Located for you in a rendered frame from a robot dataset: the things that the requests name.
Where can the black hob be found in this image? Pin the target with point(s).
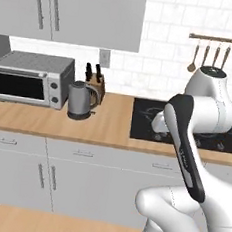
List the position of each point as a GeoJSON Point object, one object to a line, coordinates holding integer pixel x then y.
{"type": "Point", "coordinates": [144, 119]}

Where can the grey drawer front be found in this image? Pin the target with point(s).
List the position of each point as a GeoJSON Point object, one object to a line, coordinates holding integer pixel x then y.
{"type": "Point", "coordinates": [140, 164]}
{"type": "Point", "coordinates": [107, 157]}
{"type": "Point", "coordinates": [28, 144]}

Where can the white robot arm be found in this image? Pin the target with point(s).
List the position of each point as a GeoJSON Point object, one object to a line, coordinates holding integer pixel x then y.
{"type": "Point", "coordinates": [205, 113]}

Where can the grey upper cupboard door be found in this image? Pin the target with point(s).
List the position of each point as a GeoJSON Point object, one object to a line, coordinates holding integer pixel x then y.
{"type": "Point", "coordinates": [100, 16]}
{"type": "Point", "coordinates": [18, 8]}

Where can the grey electric kettle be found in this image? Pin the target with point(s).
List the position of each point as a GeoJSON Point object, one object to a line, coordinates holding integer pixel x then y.
{"type": "Point", "coordinates": [78, 99]}

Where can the grey wall outlet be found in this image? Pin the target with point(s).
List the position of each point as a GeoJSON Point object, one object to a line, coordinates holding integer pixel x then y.
{"type": "Point", "coordinates": [104, 58]}

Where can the hanging wooden spoon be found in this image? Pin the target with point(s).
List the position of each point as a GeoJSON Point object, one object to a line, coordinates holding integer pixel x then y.
{"type": "Point", "coordinates": [192, 65]}

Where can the wooden utensil rail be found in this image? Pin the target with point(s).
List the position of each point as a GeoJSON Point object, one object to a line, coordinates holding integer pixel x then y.
{"type": "Point", "coordinates": [214, 38]}

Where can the grey cupboard door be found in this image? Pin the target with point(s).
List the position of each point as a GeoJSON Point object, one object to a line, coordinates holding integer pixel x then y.
{"type": "Point", "coordinates": [18, 8]}
{"type": "Point", "coordinates": [11, 178]}
{"type": "Point", "coordinates": [100, 16]}
{"type": "Point", "coordinates": [94, 193]}

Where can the wooden knife block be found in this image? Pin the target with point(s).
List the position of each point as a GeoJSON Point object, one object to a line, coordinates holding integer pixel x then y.
{"type": "Point", "coordinates": [99, 84]}

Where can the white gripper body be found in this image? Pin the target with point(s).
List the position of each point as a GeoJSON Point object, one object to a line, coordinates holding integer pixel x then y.
{"type": "Point", "coordinates": [160, 124]}

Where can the grey lower cupboard door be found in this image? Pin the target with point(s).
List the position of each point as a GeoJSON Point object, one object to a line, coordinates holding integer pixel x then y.
{"type": "Point", "coordinates": [94, 193]}
{"type": "Point", "coordinates": [11, 178]}

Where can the hanging wooden utensil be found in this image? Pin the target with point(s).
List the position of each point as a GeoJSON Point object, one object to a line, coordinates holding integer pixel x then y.
{"type": "Point", "coordinates": [216, 55]}
{"type": "Point", "coordinates": [225, 58]}
{"type": "Point", "coordinates": [205, 56]}

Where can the silver toaster oven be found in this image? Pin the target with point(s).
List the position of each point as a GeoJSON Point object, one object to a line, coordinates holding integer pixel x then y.
{"type": "Point", "coordinates": [27, 79]}

